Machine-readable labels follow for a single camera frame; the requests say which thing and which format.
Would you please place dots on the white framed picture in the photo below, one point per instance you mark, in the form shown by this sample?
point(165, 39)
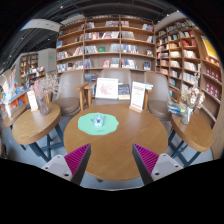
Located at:
point(106, 88)

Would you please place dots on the glass vase with dried flowers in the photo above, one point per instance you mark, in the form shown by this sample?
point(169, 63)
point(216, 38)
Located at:
point(186, 115)
point(43, 106)

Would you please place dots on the transparent blue computer mouse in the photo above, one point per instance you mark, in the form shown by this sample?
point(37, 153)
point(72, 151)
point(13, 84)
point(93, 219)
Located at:
point(98, 120)

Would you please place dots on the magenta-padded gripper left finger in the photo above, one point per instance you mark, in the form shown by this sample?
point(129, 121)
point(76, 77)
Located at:
point(76, 158)

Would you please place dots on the curved wooden bookshelf unit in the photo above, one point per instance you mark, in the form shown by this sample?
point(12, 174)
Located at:
point(186, 56)

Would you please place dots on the white sign on wooden base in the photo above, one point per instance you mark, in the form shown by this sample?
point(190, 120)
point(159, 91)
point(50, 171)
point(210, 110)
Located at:
point(137, 95)

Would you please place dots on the small white table sign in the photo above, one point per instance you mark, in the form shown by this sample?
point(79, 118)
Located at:
point(32, 100)

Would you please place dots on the colourful book pile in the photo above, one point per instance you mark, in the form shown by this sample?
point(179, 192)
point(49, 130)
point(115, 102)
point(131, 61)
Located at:
point(176, 108)

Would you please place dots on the small distant bookshelf unit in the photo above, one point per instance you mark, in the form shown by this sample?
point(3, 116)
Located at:
point(28, 65)

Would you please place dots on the wide wooden bookshelf unit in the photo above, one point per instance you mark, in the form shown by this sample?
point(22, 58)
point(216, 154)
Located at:
point(106, 43)

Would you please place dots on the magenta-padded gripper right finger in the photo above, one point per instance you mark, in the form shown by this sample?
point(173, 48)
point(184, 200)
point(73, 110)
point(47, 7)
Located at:
point(147, 158)

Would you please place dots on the green blob-shaped mouse pad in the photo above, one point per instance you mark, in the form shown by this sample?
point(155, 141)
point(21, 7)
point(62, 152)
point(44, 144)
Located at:
point(86, 126)

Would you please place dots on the round wooden side table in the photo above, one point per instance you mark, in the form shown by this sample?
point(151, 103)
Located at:
point(35, 126)
point(15, 115)
point(193, 133)

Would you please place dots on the dark book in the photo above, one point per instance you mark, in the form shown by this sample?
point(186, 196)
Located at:
point(124, 90)

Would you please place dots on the beige padded wooden armchair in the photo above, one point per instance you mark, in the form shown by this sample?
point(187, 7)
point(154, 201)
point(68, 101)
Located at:
point(111, 72)
point(68, 90)
point(156, 93)

